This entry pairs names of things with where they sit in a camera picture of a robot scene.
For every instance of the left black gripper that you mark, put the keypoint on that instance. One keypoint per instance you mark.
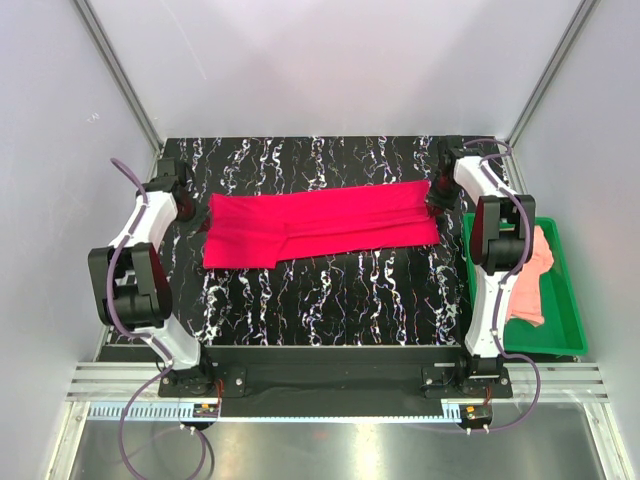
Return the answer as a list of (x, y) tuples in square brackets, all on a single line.
[(201, 223)]

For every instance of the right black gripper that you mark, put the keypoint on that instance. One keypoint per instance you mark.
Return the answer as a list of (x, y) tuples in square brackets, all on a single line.
[(439, 204)]

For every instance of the red t shirt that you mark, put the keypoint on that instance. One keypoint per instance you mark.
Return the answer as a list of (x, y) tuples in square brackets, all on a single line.
[(250, 232)]

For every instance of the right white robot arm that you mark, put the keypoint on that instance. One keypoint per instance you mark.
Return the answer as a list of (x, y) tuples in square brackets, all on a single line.
[(501, 243)]

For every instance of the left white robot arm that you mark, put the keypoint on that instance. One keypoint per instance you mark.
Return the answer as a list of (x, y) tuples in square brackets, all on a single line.
[(130, 287)]

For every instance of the peach t shirt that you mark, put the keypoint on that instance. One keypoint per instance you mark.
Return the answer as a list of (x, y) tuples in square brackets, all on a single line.
[(525, 301)]

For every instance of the green plastic bin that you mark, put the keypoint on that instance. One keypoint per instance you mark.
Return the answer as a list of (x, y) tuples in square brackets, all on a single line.
[(562, 333)]

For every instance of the left orange connector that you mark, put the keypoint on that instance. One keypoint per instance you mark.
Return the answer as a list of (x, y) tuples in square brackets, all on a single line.
[(206, 410)]

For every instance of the orange connector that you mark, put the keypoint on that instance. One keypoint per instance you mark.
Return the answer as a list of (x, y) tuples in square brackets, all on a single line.
[(478, 412), (206, 410)]

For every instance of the right orange connector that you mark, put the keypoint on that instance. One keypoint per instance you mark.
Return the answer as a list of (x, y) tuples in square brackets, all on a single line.
[(478, 412)]

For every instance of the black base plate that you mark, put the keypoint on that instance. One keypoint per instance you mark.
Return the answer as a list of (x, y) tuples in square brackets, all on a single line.
[(328, 381)]

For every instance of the aluminium rail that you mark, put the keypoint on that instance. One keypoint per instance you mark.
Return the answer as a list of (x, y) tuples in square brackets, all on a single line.
[(578, 382)]

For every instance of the left aluminium frame post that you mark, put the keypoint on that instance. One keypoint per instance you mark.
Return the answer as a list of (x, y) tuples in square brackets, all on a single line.
[(108, 54)]

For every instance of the aluminium frame post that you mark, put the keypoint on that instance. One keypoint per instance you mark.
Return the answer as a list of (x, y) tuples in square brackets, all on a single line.
[(577, 23), (108, 54)]

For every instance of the right aluminium frame post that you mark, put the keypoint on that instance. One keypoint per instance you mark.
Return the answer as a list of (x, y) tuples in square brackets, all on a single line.
[(577, 23)]

